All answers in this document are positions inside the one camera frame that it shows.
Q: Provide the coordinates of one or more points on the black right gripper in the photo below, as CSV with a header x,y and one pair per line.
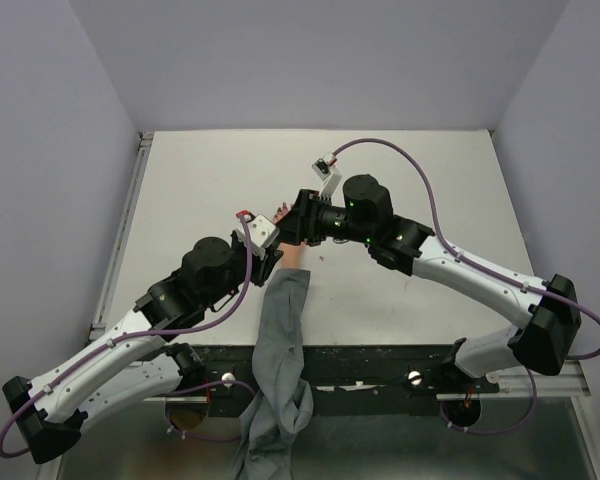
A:
x,y
300,224

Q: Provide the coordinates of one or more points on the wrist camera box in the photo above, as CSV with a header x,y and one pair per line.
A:
x,y
261,231
328,173

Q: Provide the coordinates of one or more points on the aluminium rail front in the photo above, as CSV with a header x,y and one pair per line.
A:
x,y
512,383

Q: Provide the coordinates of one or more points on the black mounting base plate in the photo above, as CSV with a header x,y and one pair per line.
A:
x,y
345,380

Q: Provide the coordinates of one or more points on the grey sleeve forearm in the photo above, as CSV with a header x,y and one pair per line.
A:
x,y
284,405

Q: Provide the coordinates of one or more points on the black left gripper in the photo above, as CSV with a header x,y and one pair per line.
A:
x,y
265,267

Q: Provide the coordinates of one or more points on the mannequin hand with painted nails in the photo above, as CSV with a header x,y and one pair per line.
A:
x,y
292,254

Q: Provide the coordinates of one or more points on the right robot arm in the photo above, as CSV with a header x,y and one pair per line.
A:
x,y
542,314

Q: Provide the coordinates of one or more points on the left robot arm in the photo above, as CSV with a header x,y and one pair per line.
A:
x,y
204,292

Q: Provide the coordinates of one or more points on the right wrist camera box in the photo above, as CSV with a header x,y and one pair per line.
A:
x,y
328,173

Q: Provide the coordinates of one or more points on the aluminium rail left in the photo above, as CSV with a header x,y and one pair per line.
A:
x,y
98,323

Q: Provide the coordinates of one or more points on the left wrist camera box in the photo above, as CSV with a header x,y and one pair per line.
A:
x,y
261,231

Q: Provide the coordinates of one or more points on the aluminium rail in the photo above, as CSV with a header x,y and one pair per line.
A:
x,y
512,383
98,323

